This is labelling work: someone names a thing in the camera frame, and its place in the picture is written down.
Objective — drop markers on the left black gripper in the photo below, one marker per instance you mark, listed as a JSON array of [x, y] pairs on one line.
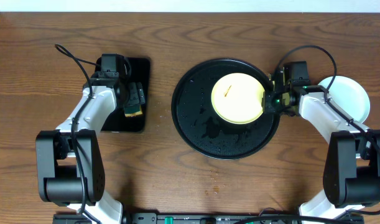
[[135, 94]]

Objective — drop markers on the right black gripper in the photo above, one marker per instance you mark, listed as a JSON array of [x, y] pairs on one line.
[[268, 108]]

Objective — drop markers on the green yellow sponge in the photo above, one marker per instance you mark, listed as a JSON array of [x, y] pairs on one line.
[[132, 111]]

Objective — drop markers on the yellow plate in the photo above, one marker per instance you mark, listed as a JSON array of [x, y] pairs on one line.
[[237, 98]]

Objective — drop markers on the light blue plate front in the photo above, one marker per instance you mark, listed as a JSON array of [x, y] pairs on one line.
[[350, 96]]

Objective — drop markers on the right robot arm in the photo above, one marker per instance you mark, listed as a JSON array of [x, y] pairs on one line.
[[351, 178]]

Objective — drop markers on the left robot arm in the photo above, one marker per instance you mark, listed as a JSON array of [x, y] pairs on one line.
[[69, 165]]

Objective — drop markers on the black rectangular tray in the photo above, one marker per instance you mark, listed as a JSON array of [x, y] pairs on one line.
[[131, 117]]

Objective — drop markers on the black round tray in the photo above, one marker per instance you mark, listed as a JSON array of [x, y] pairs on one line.
[[202, 128]]

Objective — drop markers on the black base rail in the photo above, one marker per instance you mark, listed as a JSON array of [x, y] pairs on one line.
[[152, 218]]

